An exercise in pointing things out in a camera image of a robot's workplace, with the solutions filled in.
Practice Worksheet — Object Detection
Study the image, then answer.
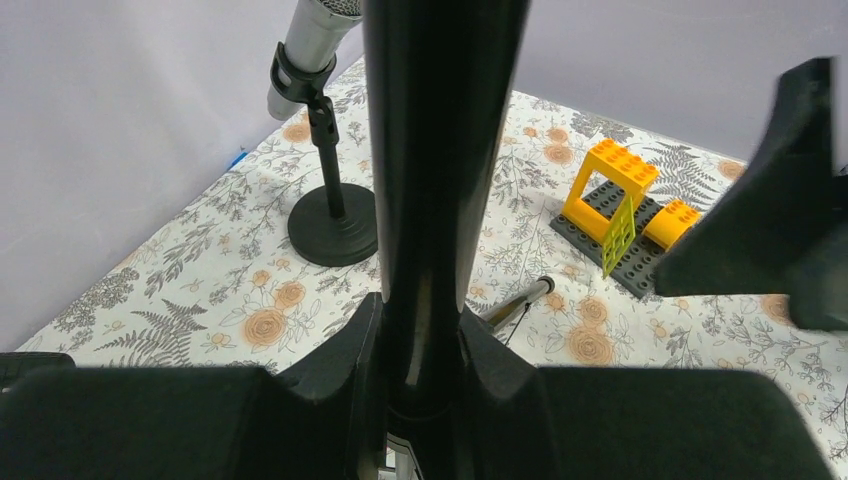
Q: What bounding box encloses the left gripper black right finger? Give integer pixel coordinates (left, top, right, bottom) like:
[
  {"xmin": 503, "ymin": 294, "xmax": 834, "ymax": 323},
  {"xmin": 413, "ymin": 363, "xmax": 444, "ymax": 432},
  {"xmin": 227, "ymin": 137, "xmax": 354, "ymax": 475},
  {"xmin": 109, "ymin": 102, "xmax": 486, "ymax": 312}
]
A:
[{"xmin": 458, "ymin": 311, "xmax": 831, "ymax": 479}]

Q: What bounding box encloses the floral table mat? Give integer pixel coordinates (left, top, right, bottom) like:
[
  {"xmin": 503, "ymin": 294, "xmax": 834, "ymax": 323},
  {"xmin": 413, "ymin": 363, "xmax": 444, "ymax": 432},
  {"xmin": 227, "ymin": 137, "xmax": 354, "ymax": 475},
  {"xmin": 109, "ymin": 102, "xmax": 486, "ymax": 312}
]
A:
[{"xmin": 23, "ymin": 93, "xmax": 847, "ymax": 479}]

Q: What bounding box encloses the yellow orange toy cylinder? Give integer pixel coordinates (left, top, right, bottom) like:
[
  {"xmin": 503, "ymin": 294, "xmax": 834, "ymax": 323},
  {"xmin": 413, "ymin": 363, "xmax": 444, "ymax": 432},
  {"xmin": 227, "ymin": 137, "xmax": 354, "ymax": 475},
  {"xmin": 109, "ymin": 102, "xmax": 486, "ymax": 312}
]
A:
[{"xmin": 643, "ymin": 199, "xmax": 701, "ymax": 251}]

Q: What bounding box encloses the silver microphone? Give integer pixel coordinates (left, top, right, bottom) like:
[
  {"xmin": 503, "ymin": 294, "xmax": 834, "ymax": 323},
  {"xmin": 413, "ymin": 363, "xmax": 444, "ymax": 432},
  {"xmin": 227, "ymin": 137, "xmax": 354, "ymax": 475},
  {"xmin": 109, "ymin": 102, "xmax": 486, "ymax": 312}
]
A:
[{"xmin": 267, "ymin": 0, "xmax": 362, "ymax": 122}]

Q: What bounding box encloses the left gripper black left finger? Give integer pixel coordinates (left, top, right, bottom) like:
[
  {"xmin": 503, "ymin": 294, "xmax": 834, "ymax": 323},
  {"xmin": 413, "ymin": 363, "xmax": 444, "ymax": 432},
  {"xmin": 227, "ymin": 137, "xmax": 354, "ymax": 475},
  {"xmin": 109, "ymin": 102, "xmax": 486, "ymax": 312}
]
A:
[{"xmin": 1, "ymin": 293, "xmax": 385, "ymax": 479}]

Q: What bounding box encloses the black microphone stand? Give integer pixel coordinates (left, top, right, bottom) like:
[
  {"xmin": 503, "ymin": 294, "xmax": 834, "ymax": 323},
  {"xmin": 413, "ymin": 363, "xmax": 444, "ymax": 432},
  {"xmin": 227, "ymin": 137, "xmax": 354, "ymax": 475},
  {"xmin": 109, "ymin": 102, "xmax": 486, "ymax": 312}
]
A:
[{"xmin": 271, "ymin": 42, "xmax": 378, "ymax": 267}]

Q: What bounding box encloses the yellow toy brick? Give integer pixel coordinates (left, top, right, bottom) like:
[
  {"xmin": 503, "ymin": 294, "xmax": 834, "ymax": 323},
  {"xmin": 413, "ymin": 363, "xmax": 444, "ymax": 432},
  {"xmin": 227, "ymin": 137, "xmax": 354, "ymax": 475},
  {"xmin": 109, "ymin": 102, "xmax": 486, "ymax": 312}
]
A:
[{"xmin": 561, "ymin": 138, "xmax": 659, "ymax": 245}]

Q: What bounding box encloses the lime green fence piece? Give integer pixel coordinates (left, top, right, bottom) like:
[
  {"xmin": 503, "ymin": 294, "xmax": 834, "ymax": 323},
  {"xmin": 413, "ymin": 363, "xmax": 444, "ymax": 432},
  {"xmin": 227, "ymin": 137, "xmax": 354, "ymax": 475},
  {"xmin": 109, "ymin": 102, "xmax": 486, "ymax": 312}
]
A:
[{"xmin": 602, "ymin": 194, "xmax": 636, "ymax": 277}]

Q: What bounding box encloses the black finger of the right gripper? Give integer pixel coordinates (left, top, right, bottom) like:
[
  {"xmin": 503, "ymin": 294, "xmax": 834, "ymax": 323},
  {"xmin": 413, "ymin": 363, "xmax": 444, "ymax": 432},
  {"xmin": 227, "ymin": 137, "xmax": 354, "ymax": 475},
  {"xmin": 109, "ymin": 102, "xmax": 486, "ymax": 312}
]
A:
[{"xmin": 654, "ymin": 57, "xmax": 847, "ymax": 332}]

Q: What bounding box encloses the black music stand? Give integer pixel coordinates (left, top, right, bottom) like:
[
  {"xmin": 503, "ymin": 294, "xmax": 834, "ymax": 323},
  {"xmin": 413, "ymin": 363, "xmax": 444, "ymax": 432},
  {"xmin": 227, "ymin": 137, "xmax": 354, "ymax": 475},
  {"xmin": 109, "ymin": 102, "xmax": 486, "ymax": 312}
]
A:
[{"xmin": 361, "ymin": 0, "xmax": 556, "ymax": 480}]

